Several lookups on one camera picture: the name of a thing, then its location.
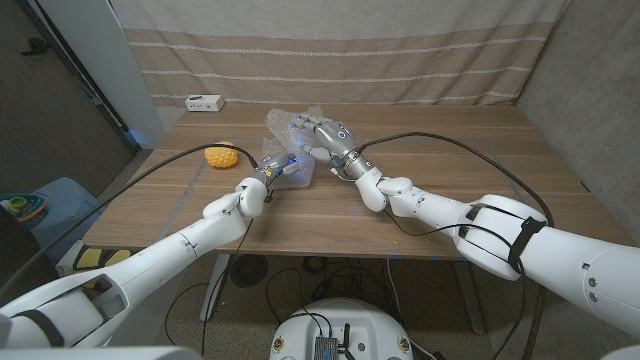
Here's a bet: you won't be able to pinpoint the grey table leg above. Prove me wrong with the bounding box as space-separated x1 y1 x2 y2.
452 260 486 335

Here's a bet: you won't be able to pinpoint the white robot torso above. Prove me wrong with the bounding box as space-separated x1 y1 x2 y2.
269 297 415 360

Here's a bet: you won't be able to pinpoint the white table leg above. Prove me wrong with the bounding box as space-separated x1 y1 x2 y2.
199 253 232 322

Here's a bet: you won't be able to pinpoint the colourful toy bowl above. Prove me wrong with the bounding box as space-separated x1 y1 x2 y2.
0 192 49 224

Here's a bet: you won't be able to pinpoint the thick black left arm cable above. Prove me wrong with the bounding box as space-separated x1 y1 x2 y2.
0 142 260 301

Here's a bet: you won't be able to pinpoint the white base with yellow pads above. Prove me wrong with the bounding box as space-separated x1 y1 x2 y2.
54 239 136 276

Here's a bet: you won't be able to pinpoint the tangled black floor cables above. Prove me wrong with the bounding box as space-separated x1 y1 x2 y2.
264 255 401 324

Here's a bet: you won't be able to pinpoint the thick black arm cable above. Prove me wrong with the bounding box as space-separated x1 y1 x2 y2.
0 142 260 301
355 131 555 360

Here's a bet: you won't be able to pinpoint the white power strip box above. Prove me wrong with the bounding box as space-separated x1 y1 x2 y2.
184 94 225 113

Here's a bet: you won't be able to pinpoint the person's dark trouser leg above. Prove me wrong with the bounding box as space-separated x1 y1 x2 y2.
0 204 59 296

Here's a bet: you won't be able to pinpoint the blue plastic bin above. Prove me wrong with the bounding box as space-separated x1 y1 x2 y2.
19 176 106 266

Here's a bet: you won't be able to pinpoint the black door handle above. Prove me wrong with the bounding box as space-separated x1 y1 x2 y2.
20 37 51 56

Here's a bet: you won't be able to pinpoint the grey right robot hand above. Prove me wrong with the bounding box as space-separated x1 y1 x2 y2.
291 112 374 180

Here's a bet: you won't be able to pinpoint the clear bubble wrap sheet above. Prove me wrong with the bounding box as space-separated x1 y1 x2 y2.
260 105 331 190

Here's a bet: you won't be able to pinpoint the beige striped curtain backdrop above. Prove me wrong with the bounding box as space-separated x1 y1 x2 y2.
108 0 571 109

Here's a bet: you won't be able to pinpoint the round black floor fan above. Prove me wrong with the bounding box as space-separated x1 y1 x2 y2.
229 253 270 289

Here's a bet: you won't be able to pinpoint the grey electronics module on torso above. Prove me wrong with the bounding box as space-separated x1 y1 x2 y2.
313 335 340 360

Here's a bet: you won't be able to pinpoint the yellow bumpy sponge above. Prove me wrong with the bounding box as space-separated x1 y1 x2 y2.
203 141 240 170

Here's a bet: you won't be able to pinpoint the white door frame pillar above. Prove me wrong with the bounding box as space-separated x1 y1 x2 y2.
37 0 166 150

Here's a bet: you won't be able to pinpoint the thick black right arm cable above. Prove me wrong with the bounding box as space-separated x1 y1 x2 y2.
355 131 555 360

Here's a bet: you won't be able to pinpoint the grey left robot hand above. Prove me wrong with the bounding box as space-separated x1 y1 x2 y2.
249 151 303 187

